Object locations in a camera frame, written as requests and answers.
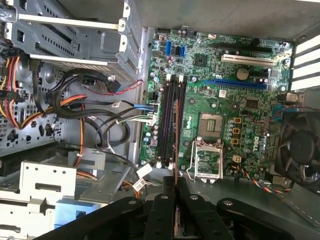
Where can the blue plastic drive latch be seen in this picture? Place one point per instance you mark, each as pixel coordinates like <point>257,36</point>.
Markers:
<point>72,212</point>

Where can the green motherboard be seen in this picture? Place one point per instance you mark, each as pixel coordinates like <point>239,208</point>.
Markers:
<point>212,100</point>

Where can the silver coin battery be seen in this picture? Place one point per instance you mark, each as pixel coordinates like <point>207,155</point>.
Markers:
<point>242,74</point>

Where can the black case fan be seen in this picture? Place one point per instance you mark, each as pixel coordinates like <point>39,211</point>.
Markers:
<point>300,147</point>

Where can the silver optical drive bay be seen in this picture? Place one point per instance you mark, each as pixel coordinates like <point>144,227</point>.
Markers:
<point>47,175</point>

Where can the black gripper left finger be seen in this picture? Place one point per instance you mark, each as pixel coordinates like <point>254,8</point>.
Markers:
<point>160,220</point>

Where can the RAM stick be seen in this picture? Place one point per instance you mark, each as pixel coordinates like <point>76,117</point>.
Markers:
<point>177,140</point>

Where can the metal socket cover frame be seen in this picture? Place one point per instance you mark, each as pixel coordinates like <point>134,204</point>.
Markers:
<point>208,175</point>

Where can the grey hard disk bay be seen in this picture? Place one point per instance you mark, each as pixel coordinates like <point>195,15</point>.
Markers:
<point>100,42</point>

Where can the CPU socket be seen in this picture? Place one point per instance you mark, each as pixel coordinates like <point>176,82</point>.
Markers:
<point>211,124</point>

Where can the black open PC case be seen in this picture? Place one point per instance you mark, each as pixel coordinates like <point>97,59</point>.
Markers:
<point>225,15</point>

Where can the black expansion slot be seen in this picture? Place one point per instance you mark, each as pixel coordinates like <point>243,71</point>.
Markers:
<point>245,48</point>

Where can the black RAM slot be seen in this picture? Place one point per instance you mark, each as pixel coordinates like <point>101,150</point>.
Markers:
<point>180,95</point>
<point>165,120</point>
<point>183,112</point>
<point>170,120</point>

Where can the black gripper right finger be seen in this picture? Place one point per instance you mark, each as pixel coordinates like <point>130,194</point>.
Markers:
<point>200,220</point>

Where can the white expansion slot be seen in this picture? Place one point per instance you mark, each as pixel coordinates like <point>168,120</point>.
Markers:
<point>247,60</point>

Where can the blue expansion slot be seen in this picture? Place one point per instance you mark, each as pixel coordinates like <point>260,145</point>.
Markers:
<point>237,85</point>

